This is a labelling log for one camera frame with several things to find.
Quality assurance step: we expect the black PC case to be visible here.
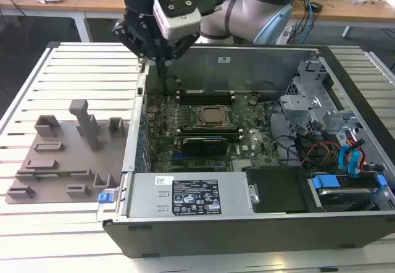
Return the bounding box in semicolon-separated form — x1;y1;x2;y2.
95;43;395;260

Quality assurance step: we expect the CPU socket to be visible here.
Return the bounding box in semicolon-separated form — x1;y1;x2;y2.
193;103;235;129

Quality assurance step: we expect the silver CPU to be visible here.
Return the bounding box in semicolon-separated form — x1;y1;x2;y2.
202;107;226;122

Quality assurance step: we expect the blue case latch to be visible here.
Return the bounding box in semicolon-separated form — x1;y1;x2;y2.
98;190;120;206

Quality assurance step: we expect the black RAM slot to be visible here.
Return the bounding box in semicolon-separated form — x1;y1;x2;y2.
178;93;236;98
178;97;236;102
178;90;236;95
178;101;236;106

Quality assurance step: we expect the metal socket cover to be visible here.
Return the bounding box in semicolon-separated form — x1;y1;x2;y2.
195;104;233;127

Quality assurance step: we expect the silver drive cage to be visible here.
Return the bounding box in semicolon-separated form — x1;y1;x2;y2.
279;59;365;162

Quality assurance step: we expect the silver chipset heatsink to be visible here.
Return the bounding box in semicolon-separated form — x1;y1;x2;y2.
230;160;254;172

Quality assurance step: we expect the black plastic shroud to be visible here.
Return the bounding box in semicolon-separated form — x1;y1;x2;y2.
243;166;325;215

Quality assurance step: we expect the blue disk carrier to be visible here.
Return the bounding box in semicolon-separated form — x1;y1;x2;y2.
308;174;388;212

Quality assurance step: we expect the blue data cable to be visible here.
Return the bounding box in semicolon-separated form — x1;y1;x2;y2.
339;143;367;175

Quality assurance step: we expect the grey parts rack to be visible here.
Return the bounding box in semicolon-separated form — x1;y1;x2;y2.
6;99;132;206

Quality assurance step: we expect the coloured power wire bundle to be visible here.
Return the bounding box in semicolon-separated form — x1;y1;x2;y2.
296;136;340;169

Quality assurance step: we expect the green motherboard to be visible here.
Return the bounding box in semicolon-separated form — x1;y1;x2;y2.
140;90;288;174

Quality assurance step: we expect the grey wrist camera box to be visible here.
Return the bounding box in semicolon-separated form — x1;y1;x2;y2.
144;0;203;41

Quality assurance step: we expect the silver power supply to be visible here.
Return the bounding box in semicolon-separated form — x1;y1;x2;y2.
122;170;260;221

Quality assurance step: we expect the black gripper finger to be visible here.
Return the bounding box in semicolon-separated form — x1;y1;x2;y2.
168;31;201;62
111;18;152;61

